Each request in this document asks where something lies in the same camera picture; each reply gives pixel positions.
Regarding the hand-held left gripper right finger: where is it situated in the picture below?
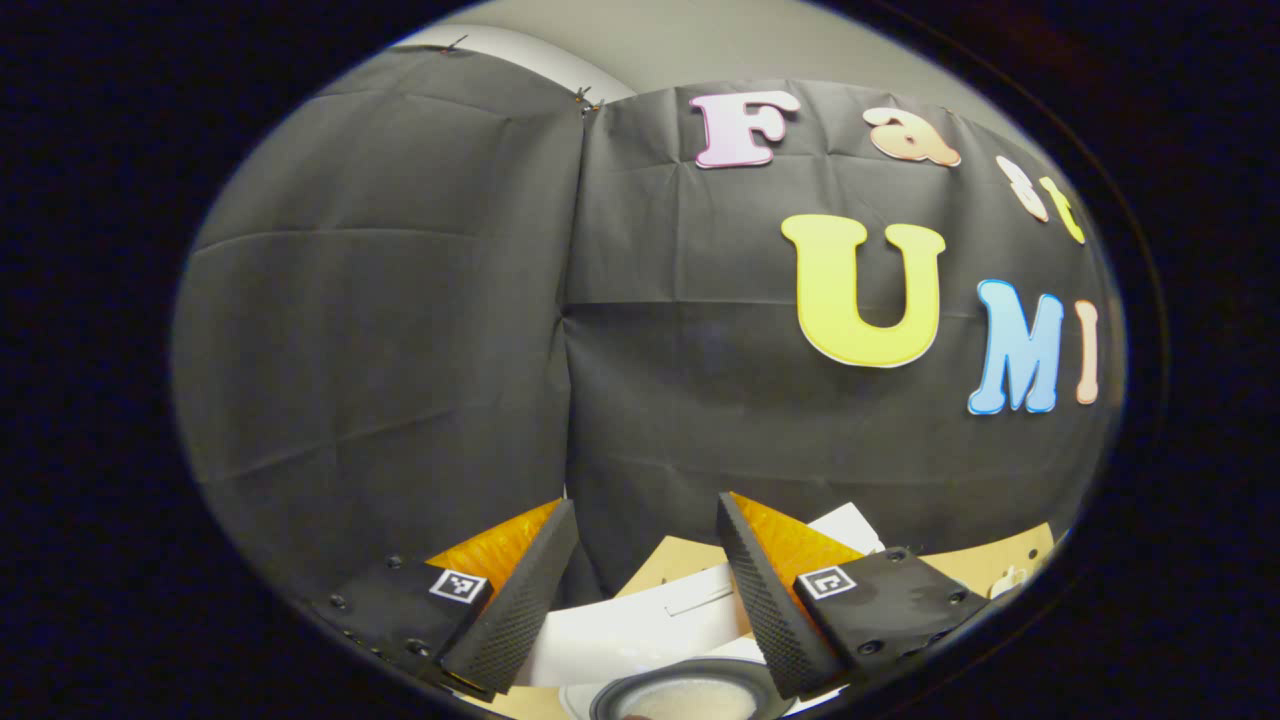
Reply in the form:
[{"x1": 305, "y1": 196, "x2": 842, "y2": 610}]
[{"x1": 716, "y1": 491, "x2": 991, "y2": 699}]

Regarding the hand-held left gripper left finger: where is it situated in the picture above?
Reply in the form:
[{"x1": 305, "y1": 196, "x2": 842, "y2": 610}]
[{"x1": 310, "y1": 498, "x2": 581, "y2": 701}]

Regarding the black backdrop cloth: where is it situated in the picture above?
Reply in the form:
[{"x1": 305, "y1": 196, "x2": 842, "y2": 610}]
[{"x1": 172, "y1": 45, "x2": 1126, "y2": 611}]

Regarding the white rice cooker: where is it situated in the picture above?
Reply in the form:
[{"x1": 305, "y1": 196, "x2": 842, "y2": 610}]
[{"x1": 515, "y1": 502, "x2": 886, "y2": 720}]

